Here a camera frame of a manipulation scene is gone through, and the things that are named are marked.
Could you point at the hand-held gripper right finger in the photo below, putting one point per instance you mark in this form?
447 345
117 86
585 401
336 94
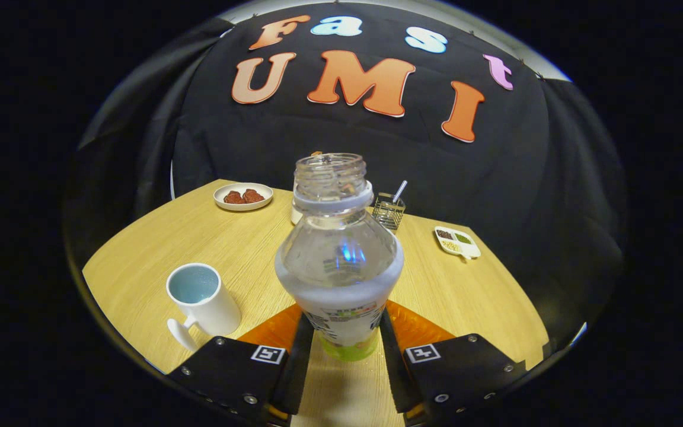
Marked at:
460 373

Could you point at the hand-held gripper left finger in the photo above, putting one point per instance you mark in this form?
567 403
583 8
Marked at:
241 373

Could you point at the white cup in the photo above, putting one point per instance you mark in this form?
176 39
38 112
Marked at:
214 308

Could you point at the clear plastic juice bottle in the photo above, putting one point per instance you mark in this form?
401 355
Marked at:
338 267

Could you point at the wooden table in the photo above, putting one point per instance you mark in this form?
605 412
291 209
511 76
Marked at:
246 249

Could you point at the white divided bean dish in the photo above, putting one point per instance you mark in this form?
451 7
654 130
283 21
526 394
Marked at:
457 243

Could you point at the white square bread holder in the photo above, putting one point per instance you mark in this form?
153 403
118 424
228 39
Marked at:
296 214

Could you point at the round white plate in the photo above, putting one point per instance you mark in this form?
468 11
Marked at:
220 200

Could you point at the red braised meat piece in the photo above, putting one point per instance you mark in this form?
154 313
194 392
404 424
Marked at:
234 198
253 196

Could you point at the black backdrop cloth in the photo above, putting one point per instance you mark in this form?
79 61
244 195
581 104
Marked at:
495 196

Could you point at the striped straw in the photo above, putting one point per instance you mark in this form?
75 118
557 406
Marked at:
400 191

